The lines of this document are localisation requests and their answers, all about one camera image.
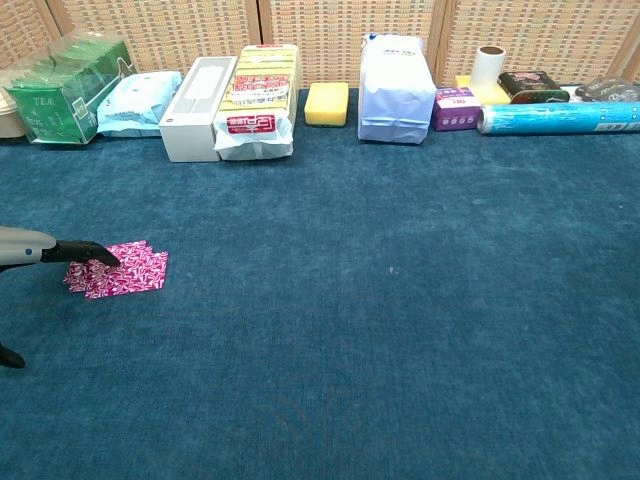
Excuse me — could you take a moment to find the small purple box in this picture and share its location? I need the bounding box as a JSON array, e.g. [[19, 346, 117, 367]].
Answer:
[[431, 85, 483, 133]]

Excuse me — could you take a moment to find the white power strip box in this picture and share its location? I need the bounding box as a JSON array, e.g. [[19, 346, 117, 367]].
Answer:
[[158, 55, 239, 164]]

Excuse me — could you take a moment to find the beige lidded food container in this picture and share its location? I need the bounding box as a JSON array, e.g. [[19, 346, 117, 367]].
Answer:
[[0, 87, 29, 141]]

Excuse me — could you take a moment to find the flat yellow sponge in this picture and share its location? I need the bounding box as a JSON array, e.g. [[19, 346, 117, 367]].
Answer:
[[454, 74, 513, 107]]

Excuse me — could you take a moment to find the dark rectangular tin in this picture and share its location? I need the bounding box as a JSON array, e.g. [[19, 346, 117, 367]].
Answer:
[[496, 70, 572, 106]]

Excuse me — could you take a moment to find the plain yellow sponge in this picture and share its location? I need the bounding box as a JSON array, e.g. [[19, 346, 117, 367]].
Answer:
[[303, 81, 350, 128]]

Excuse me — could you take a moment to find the blue cling film roll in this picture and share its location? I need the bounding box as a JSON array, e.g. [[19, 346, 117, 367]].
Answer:
[[475, 100, 640, 138]]

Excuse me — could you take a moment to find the green tea bag box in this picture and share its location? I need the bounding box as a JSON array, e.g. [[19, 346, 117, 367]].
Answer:
[[3, 30, 138, 147]]

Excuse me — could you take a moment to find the pink patterned rectangular block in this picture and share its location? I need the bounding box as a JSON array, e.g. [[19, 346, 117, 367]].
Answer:
[[106, 240, 154, 260], [62, 258, 124, 294], [83, 250, 170, 301]]

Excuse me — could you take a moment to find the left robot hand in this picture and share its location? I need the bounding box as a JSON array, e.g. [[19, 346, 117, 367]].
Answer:
[[0, 225, 123, 370]]

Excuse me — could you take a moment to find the light blue wet wipes pack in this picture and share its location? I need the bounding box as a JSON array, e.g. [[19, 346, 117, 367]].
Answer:
[[95, 70, 186, 139]]

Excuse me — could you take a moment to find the yellow sponge multipack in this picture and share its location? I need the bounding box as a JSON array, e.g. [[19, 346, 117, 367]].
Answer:
[[212, 43, 301, 163]]

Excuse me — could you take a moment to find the blue carpet table mat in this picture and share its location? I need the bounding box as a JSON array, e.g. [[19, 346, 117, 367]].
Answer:
[[0, 87, 640, 480]]

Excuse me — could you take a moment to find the woven wooden folding screen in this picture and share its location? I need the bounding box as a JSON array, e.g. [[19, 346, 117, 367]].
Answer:
[[0, 0, 640, 92]]

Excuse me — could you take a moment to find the white paper bag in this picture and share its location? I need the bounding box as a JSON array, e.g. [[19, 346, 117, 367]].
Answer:
[[356, 32, 438, 147]]

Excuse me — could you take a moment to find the white roll with cardboard core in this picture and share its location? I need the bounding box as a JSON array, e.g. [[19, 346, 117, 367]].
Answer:
[[471, 45, 508, 93]]

